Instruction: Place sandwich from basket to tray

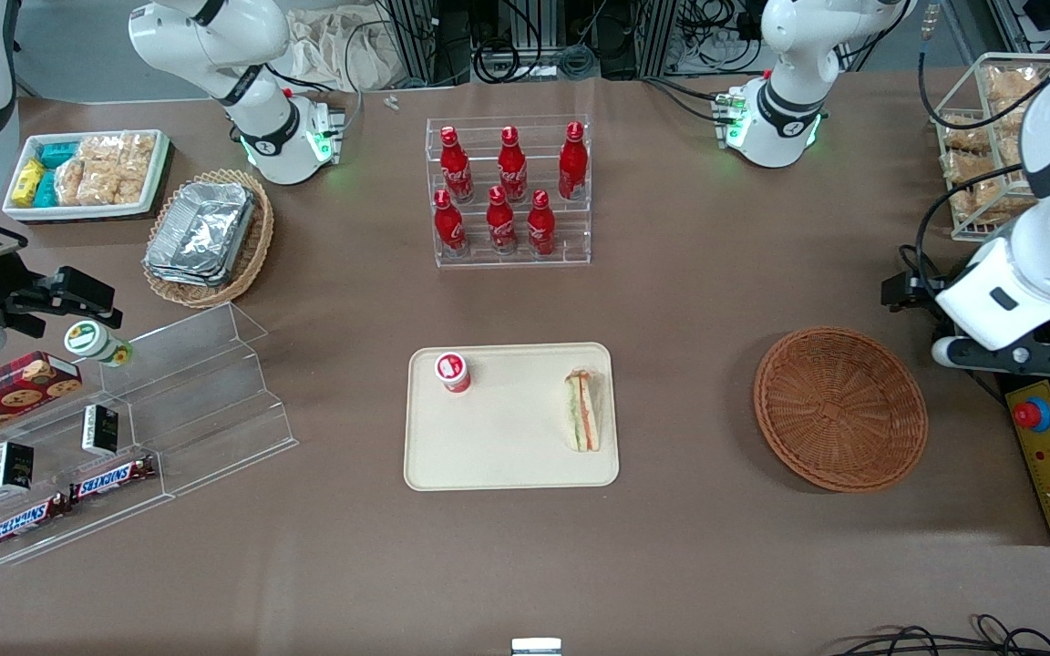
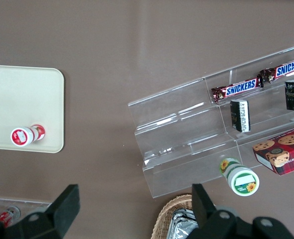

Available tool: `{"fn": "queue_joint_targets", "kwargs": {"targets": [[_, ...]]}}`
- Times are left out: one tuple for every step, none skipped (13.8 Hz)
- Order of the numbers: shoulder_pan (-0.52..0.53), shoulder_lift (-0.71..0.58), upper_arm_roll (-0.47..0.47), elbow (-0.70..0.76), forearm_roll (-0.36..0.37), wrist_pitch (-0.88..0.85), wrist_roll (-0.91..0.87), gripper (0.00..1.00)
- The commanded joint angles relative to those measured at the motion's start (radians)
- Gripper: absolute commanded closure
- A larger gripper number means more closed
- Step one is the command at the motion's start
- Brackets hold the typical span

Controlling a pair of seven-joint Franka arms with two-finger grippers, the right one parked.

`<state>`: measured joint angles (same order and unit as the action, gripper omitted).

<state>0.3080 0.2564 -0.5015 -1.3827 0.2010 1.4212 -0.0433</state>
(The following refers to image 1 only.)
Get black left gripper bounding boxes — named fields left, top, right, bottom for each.
left=882, top=272, right=960, bottom=316

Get triangle sandwich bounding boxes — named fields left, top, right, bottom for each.
left=563, top=366, right=600, bottom=454

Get silver foil tray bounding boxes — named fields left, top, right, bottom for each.
left=144, top=244, right=243, bottom=289
left=149, top=180, right=258, bottom=276

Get white rectangular snack tray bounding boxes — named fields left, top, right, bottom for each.
left=2, top=129, right=171, bottom=224

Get round brown wicker basket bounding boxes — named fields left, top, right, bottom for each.
left=753, top=326, right=930, bottom=494

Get oval light wicker basket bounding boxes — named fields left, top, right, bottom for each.
left=142, top=169, right=275, bottom=309

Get beige plastic tray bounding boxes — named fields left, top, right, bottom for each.
left=403, top=343, right=621, bottom=492

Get green white-lidded cup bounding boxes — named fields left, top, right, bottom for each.
left=64, top=321, right=135, bottom=369

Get red tartan cookie box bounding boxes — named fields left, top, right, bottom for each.
left=0, top=351, right=85, bottom=454

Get small black box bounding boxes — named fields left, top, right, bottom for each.
left=81, top=405, right=121, bottom=457
left=0, top=441, right=36, bottom=495

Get yellow snack packet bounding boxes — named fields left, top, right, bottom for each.
left=13, top=159, right=46, bottom=207

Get clear acrylic stepped shelf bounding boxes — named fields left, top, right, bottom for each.
left=0, top=302, right=300, bottom=568

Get bagged fried snack pack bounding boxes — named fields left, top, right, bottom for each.
left=984, top=66, right=1040, bottom=103
left=939, top=117, right=993, bottom=156

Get Snickers chocolate bar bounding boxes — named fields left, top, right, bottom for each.
left=69, top=456, right=159, bottom=505
left=0, top=493, right=74, bottom=552

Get clear acrylic bottle rack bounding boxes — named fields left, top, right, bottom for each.
left=425, top=114, right=592, bottom=268

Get beige cloth bag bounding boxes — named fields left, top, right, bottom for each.
left=286, top=5, right=409, bottom=93

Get red cola bottle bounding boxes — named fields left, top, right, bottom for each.
left=486, top=185, right=520, bottom=257
left=498, top=126, right=530, bottom=204
left=439, top=126, right=475, bottom=204
left=559, top=121, right=590, bottom=202
left=433, top=189, right=469, bottom=259
left=526, top=190, right=558, bottom=259

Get red white-lidded cup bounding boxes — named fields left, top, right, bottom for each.
left=435, top=352, right=473, bottom=395

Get white wire basket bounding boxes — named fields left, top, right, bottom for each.
left=931, top=52, right=1050, bottom=243

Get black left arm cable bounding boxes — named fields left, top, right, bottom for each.
left=915, top=0, right=1050, bottom=130

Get black base cables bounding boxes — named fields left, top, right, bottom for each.
left=642, top=76, right=746, bottom=125

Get black floor cable bundle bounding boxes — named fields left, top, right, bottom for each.
left=830, top=614, right=1050, bottom=656

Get aluminium frame rack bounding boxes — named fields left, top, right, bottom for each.
left=383, top=0, right=473, bottom=88

